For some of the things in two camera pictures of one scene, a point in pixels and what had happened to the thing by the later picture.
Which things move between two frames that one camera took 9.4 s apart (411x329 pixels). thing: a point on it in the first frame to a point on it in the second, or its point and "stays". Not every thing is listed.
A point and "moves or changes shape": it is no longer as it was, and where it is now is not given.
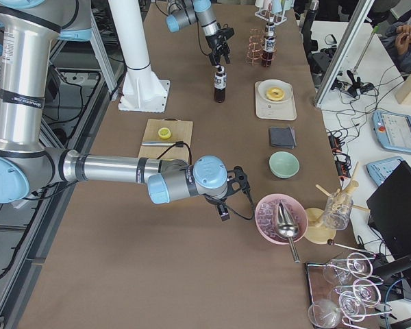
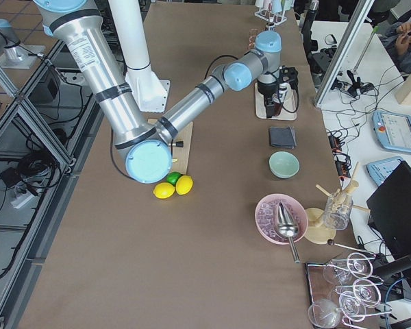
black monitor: [396, 213] stays
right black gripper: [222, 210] to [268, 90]
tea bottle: [220, 84] moves or changes shape
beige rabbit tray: [283, 110] stays
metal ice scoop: [287, 227] stays
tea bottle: [270, 30] stays
